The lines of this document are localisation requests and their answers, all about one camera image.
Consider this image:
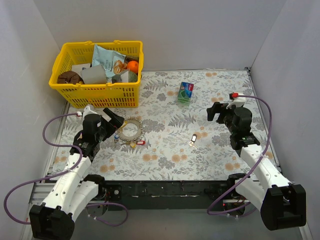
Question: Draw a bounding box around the yellow key tag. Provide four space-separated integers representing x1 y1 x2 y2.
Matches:
129 142 137 148

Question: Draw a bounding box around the large metal key ring disc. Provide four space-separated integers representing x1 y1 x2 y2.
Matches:
117 117 145 142

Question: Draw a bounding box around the red key tag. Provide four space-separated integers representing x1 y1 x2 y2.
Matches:
135 140 146 146

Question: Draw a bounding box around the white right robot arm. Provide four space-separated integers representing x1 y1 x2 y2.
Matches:
206 102 307 231

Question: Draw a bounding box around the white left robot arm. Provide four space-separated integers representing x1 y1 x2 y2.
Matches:
29 105 125 240

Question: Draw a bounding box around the yellow plastic shopping basket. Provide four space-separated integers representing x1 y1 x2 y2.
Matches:
48 40 144 109

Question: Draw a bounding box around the green blue sponge pack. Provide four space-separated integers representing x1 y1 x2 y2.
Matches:
177 82 194 106

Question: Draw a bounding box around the grey cardboard box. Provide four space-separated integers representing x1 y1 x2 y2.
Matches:
80 64 108 85

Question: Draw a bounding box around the green avocado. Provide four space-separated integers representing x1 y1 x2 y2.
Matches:
128 71 138 83

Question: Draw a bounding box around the light blue chips bag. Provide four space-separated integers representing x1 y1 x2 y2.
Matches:
91 44 127 78

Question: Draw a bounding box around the white carton in basket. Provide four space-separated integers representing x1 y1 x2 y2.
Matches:
71 63 91 76

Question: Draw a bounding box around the orange fruit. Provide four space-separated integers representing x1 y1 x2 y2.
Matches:
126 60 139 74

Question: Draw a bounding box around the floral patterned table mat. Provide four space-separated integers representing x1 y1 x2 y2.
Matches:
48 70 281 181

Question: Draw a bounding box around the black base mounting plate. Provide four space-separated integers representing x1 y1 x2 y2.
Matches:
90 180 230 210

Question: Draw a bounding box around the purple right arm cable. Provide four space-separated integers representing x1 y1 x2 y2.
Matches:
206 94 273 218

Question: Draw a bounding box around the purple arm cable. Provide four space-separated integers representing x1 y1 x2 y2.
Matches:
3 112 129 228
206 94 273 218

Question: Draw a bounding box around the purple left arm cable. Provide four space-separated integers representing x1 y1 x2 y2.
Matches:
3 112 129 228

